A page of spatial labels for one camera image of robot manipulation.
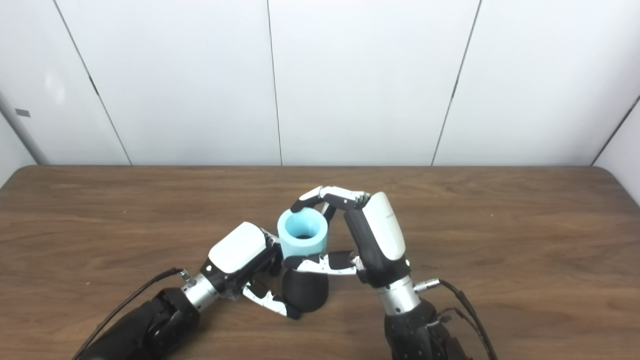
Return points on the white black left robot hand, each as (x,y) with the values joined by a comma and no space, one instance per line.
(237,247)

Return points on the black funnel-shaped nozzle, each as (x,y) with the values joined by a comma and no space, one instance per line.
(305,292)

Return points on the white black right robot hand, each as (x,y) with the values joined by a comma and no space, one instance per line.
(382,235)

